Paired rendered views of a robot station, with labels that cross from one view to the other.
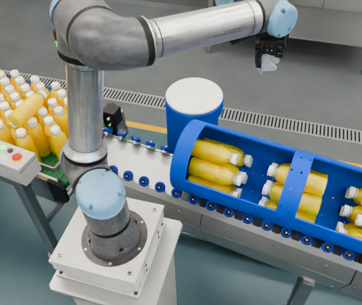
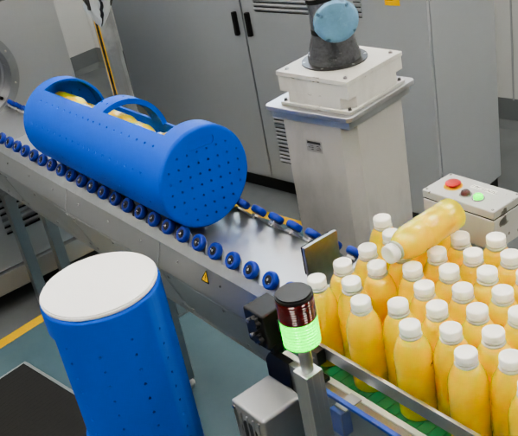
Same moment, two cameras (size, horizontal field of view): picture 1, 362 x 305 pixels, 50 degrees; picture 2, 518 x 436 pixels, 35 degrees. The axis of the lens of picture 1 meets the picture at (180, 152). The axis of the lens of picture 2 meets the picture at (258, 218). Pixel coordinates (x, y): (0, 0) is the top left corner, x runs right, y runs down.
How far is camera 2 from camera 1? 2.93 m
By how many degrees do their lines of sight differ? 100
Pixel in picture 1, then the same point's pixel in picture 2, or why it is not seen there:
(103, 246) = not seen: hidden behind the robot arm
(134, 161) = (272, 259)
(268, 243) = not seen: hidden behind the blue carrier
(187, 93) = (107, 285)
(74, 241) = (374, 58)
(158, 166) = (240, 249)
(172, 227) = (277, 102)
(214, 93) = (64, 278)
